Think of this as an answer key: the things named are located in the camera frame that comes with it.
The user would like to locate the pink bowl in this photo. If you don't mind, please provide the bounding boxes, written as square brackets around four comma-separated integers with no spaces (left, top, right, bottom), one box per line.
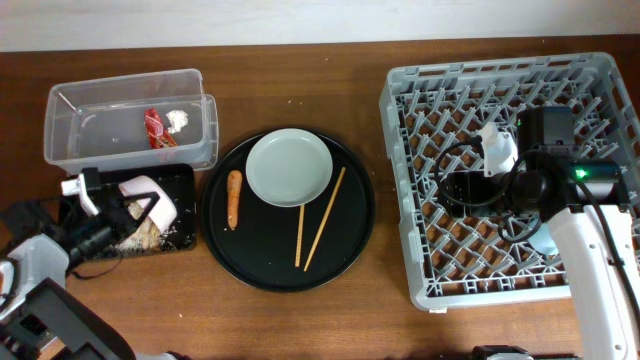
[118,174,178,235]

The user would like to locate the food scraps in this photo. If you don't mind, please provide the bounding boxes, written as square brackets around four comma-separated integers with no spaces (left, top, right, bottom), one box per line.
[116,217,164,253]

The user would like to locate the red snack wrapper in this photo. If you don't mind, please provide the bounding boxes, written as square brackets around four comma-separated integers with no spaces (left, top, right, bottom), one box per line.
[144,107,177,149]

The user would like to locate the white tissue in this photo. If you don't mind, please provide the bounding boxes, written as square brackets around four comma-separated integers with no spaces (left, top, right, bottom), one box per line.
[166,110,189,134]

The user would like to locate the light blue plastic cup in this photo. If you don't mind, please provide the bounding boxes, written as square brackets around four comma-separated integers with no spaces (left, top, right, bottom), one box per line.
[529,230,559,256]

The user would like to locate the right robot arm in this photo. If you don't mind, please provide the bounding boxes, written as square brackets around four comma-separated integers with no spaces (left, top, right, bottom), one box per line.
[434,106,639,359]

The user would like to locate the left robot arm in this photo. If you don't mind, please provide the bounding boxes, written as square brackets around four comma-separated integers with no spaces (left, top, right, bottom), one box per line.
[1,191,160,359]

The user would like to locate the grey dishwasher rack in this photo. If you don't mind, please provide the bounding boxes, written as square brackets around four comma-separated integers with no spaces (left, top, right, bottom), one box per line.
[379,52,639,311]

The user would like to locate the clear plastic waste bin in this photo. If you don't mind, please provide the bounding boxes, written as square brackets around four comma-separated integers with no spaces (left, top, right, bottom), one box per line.
[43,69,219,174]

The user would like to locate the black rectangular tray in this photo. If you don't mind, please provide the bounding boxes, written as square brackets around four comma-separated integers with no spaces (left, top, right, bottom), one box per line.
[93,164,196,261]

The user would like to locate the orange carrot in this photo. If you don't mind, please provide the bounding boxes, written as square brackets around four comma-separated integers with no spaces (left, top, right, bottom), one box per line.
[227,170,243,230]

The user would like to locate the right wooden chopstick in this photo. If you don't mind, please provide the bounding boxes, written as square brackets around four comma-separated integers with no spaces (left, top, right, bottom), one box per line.
[303,167,346,272]

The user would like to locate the wooden chopstick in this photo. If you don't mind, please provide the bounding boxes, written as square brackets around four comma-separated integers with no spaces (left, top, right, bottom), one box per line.
[294,204,305,267]
[303,167,346,272]

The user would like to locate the round black serving tray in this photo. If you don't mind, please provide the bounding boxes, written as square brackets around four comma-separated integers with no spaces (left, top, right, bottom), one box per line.
[199,132,375,292]

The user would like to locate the grey round plate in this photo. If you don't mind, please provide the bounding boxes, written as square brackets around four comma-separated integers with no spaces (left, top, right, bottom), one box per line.
[245,128,333,207]

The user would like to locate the left wooden chopstick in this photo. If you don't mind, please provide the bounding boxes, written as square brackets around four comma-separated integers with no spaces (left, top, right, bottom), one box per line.
[294,204,305,267]

